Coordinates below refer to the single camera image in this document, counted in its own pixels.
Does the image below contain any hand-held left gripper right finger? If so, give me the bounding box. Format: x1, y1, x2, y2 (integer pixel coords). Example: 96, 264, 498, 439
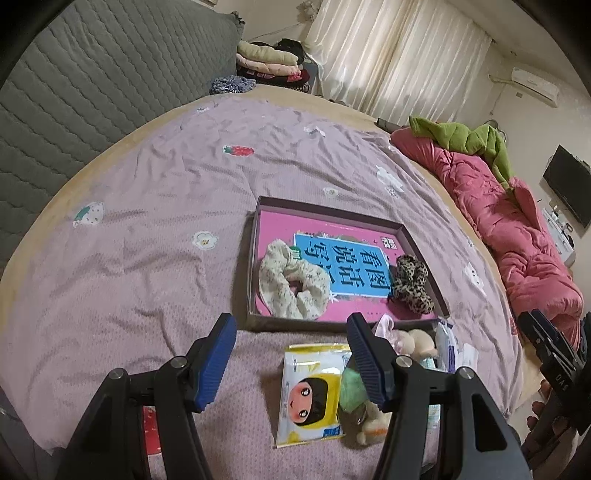
346, 312, 534, 480

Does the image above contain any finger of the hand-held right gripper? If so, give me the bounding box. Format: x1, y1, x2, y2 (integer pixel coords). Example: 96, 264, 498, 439
517, 310, 583, 370

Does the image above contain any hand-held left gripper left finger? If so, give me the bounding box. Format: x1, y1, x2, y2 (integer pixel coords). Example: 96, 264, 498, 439
55, 312, 238, 480

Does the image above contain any green makeup sponge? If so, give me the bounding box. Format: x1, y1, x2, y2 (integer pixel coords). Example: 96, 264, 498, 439
339, 364, 375, 411

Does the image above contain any yellow cartoon tissue packet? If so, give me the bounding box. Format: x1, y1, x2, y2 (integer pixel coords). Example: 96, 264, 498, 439
276, 342, 354, 449

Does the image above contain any beige plush bear pink bow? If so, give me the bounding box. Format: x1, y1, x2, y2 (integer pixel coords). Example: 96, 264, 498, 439
373, 315, 438, 358

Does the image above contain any dark cardboard box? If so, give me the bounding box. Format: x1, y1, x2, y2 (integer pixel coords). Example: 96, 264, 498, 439
246, 196, 451, 332

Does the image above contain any blue white wipes pack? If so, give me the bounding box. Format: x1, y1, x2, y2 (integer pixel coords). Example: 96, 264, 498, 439
434, 318, 462, 372

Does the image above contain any person's right hand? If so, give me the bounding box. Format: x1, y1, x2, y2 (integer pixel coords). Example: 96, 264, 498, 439
526, 378, 555, 433

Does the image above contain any leopard print scrunchie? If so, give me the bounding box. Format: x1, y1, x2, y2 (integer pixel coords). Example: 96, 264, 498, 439
390, 254, 435, 315

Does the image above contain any white cabinet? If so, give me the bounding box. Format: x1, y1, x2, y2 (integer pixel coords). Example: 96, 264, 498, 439
540, 205, 578, 268

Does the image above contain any cream floral scrunchie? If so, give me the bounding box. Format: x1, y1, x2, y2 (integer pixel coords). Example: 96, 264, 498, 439
259, 239, 331, 321

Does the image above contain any pink quilt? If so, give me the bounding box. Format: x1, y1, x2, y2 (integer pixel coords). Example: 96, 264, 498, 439
390, 126, 585, 352

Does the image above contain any pink book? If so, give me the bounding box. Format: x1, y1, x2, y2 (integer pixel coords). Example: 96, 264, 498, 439
256, 210, 439, 321

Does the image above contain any purple printed bedsheet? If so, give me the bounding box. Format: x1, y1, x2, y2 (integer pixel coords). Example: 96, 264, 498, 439
0, 95, 532, 480

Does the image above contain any green fleece cloth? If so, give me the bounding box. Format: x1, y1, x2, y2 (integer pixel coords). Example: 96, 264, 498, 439
409, 115, 515, 183

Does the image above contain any white air conditioner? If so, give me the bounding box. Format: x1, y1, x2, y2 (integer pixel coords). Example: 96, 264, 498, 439
510, 67, 561, 103

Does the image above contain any blue knitted cloth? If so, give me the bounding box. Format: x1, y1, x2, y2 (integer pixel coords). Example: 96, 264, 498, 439
210, 75, 257, 96

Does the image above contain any cream pleated curtain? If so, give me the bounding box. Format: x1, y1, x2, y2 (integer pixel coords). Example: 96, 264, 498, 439
302, 0, 492, 127

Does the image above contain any stack of folded clothes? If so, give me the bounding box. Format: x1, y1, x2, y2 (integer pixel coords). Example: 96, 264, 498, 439
236, 39, 319, 93

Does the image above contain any grey quilted headboard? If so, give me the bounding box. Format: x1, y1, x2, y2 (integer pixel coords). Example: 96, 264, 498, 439
0, 0, 245, 278

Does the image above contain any black wall television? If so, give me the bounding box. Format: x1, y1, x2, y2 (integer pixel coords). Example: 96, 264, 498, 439
542, 144, 591, 229

